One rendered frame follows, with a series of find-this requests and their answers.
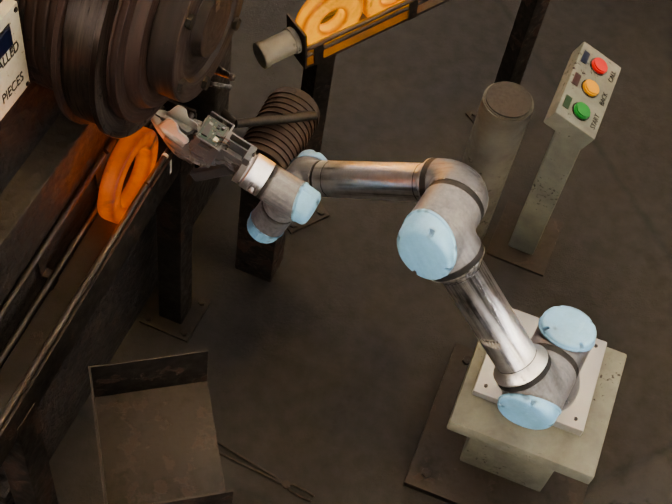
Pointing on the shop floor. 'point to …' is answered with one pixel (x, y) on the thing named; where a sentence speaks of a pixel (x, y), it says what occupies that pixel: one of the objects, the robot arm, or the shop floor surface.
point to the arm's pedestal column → (478, 459)
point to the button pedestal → (554, 167)
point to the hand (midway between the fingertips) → (154, 117)
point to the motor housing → (285, 141)
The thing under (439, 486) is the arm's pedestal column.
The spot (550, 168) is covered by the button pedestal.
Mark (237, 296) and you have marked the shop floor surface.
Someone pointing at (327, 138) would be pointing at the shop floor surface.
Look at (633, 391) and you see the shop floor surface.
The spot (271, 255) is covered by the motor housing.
